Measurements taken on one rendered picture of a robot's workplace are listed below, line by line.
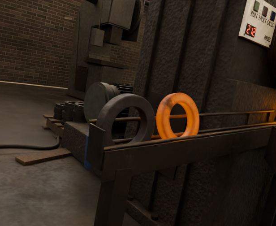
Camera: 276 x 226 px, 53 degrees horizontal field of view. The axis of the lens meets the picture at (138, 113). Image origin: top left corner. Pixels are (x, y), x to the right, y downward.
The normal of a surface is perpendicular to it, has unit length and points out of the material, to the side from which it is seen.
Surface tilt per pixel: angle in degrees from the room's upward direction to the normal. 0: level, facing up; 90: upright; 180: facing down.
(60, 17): 90
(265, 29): 90
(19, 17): 90
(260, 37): 90
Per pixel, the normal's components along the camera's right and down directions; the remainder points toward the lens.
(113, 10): 0.73, 0.27
